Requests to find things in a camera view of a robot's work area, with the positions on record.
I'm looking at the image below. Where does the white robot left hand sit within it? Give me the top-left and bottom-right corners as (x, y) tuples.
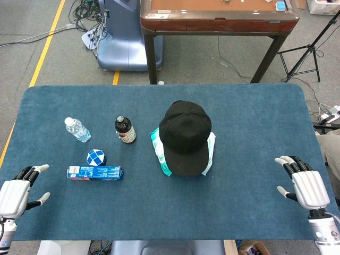
(0, 164), (51, 220)

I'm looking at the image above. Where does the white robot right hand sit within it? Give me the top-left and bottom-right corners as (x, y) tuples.
(274, 155), (331, 210)

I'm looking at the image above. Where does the black baseball cap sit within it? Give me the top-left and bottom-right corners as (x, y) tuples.
(158, 100), (213, 176)

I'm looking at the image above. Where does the grey trousered person leg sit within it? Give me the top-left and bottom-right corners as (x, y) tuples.
(316, 129), (340, 200)

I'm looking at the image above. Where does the white power strip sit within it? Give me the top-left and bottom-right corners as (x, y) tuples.
(318, 105), (340, 125)

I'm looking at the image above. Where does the cardboard box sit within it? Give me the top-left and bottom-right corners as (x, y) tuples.
(238, 240), (271, 255)

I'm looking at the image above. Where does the blue cookie box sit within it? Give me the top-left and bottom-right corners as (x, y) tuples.
(66, 165), (124, 182)

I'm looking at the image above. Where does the blue white snake puzzle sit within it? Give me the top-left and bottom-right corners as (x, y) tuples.
(86, 149), (107, 167)

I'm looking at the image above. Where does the clear water bottle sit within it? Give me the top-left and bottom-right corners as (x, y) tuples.
(64, 117), (91, 143)

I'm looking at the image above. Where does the blue felt table mat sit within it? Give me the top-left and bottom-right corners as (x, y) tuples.
(0, 83), (337, 242)

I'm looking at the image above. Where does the wooden plank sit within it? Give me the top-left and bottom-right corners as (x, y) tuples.
(224, 240), (239, 255)

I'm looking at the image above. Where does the light blue wet wipes pack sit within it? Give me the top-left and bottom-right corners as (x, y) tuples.
(201, 132), (216, 176)

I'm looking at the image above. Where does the dark tea bottle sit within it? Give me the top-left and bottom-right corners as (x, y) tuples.
(114, 115), (137, 145)

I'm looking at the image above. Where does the black tripod stand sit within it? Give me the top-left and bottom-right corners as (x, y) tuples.
(277, 10), (340, 83)

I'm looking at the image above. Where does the green wet wipes pack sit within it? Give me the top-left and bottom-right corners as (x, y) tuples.
(149, 127), (173, 177)

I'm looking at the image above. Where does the blue-grey robot chassis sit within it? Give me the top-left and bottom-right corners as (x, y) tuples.
(110, 240), (225, 255)

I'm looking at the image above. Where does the white storage box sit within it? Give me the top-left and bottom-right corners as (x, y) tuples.
(307, 0), (340, 16)

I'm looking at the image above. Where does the brown mahjong table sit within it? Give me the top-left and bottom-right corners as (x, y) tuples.
(139, 0), (301, 85)

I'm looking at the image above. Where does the black floor cable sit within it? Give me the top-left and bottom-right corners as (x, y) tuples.
(217, 36), (252, 80)

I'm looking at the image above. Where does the white floor cable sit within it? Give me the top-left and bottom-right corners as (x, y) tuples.
(0, 23), (78, 48)

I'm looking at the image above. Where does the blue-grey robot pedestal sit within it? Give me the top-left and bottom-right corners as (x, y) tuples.
(96, 0), (164, 72)

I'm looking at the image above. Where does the black cable bundle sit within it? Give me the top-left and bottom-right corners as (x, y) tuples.
(68, 0), (111, 58)

